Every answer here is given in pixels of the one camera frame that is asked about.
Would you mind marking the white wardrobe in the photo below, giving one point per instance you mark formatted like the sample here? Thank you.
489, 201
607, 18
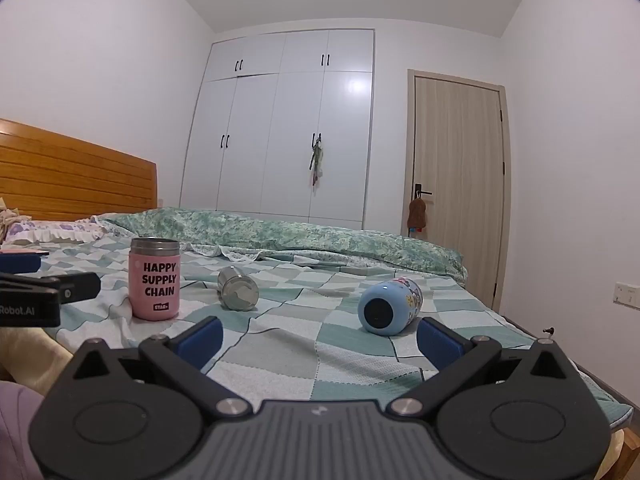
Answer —
300, 130

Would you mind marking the light wooden door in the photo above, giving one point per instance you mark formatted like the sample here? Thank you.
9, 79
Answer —
460, 160

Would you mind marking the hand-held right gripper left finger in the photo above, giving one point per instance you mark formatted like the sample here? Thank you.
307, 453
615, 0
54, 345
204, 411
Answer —
202, 341

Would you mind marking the cream blanket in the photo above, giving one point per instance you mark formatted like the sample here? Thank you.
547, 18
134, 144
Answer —
30, 357

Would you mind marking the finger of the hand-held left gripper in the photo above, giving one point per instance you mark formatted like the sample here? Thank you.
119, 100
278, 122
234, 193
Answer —
19, 262
75, 286

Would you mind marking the beige crumpled cloth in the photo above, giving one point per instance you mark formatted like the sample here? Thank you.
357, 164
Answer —
10, 220

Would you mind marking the green hanging ornament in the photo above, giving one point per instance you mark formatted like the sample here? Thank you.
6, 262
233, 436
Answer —
316, 160

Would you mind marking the green floral quilt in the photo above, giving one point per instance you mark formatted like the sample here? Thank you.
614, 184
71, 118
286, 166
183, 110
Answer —
310, 237

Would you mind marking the pink steel cup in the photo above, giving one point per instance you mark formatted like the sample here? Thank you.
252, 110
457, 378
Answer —
154, 280

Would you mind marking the light blue cartoon cup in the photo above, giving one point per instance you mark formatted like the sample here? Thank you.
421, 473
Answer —
392, 305

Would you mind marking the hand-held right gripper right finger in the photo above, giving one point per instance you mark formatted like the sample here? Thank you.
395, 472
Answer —
440, 344

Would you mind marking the white wall socket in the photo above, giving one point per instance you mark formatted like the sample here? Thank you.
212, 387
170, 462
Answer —
627, 294

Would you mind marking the silver steel cup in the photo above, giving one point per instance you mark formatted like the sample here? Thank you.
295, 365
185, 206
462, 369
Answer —
239, 291

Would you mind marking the orange wooden headboard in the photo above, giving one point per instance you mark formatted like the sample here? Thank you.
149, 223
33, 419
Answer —
75, 180

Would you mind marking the purple floral pillow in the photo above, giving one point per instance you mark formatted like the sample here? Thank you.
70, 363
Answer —
55, 231

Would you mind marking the purple clothing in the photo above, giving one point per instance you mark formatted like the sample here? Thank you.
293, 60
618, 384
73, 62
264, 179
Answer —
17, 430

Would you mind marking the wooden bed frame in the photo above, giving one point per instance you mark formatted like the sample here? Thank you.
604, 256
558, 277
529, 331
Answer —
627, 455

